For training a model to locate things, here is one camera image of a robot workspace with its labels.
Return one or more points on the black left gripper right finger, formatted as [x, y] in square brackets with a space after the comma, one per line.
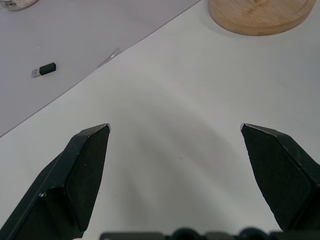
[282, 175]

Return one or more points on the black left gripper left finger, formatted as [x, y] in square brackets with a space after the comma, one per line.
[75, 180]

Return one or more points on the round wooden board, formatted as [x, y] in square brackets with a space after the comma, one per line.
[257, 15]

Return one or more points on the black USB dongle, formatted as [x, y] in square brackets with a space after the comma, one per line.
[44, 69]

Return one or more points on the clear tape strip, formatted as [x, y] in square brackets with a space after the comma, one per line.
[110, 58]

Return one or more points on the clear glass jar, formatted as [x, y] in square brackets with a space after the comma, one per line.
[17, 3]

